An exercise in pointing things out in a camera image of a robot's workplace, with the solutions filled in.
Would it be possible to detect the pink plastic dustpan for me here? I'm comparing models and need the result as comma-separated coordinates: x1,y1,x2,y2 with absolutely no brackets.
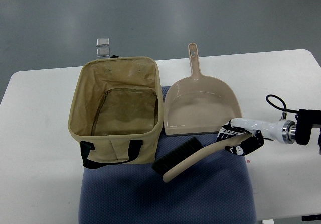
164,43,242,135

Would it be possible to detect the blue fabric mat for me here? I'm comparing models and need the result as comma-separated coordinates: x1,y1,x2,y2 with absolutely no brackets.
78,85,258,224

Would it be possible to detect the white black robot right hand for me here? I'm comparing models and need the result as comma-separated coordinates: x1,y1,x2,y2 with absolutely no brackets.
217,118,296,156

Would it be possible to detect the yellow fabric bag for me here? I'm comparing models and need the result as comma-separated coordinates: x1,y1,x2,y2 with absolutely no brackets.
68,57,164,169

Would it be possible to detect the upper floor metal plate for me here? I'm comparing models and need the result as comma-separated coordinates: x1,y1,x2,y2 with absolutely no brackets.
96,37,109,47

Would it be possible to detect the pink brush with black bristles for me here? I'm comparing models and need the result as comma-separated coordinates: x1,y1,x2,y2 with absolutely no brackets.
152,132,252,183

